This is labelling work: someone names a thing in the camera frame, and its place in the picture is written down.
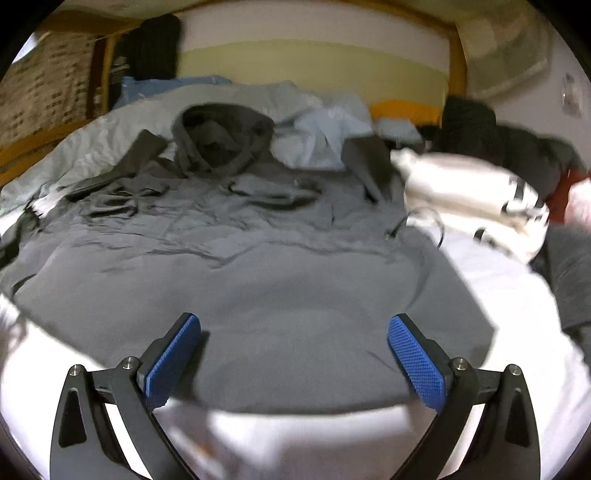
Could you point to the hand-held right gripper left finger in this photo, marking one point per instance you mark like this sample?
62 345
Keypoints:
173 360

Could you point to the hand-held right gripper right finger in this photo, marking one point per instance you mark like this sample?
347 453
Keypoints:
415 360

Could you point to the grey hooded jacket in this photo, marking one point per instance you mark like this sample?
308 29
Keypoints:
277 277

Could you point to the white printed sweatshirt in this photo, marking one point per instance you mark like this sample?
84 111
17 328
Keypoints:
461 194

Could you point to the person's grey trouser leg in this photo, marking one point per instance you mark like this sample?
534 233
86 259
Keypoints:
572 267

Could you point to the red flat case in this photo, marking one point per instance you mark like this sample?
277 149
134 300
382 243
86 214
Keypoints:
561 194

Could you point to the white pink printed bag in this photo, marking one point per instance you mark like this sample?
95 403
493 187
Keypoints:
581 203

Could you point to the black jacket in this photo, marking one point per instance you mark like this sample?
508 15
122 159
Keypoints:
471 124

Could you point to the light blue duvet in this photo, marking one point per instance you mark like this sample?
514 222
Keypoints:
314 134

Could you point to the orange pillow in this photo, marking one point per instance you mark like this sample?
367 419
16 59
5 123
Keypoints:
406 110

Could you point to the blue pillow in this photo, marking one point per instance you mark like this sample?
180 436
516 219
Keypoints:
152 87

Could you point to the patterned beige curtain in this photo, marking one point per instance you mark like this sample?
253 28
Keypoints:
46 83

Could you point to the black hanging garment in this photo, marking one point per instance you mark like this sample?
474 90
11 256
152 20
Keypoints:
152 50

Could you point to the checked pastel curtain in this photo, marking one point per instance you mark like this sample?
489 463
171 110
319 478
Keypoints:
503 55

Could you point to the white and green headboard panel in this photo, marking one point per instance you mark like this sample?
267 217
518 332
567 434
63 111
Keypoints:
314 50

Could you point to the wooden bed frame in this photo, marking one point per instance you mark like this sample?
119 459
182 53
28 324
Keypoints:
99 74

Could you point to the white wall power strip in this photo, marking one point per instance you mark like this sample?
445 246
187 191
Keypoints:
570 92

